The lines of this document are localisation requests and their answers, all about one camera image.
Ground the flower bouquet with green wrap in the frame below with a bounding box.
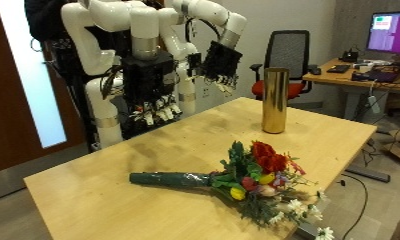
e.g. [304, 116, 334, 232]
[128, 139, 337, 240]

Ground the black mesh red seat chair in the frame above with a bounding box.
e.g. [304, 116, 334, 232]
[249, 29, 320, 101]

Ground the black keyboard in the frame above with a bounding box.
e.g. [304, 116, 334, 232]
[325, 64, 352, 74]

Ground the wooden office desk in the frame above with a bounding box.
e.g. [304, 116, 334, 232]
[302, 58, 400, 184]

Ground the black desk phone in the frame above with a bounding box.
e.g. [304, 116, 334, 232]
[338, 48, 361, 64]

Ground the black jacket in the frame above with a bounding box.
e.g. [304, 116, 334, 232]
[23, 0, 69, 43]

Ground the brown door with frosted glass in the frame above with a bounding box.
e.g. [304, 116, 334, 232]
[0, 0, 88, 175]

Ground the computer monitor with purple screen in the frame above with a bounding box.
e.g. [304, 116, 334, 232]
[365, 11, 400, 56]

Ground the black floor cable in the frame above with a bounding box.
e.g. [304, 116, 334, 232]
[338, 173, 370, 240]

